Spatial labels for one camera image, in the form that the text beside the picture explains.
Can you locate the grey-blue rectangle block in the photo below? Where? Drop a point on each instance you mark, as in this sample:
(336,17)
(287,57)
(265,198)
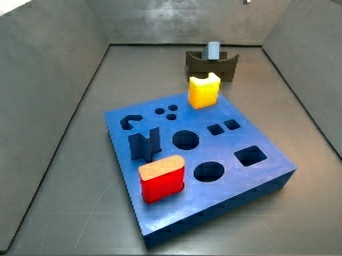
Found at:
(211,51)

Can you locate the blue shape sorting board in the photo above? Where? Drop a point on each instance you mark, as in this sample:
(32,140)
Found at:
(233,164)

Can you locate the black curved fixture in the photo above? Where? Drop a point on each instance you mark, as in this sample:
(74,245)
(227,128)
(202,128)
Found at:
(198,67)

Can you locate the dark blue cross block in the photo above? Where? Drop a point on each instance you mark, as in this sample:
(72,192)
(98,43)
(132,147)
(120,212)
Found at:
(143,146)

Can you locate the yellow notched block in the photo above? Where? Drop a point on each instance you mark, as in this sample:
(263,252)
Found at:
(203,90)

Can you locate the red rounded block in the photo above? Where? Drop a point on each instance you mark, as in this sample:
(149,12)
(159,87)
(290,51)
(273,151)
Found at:
(162,178)

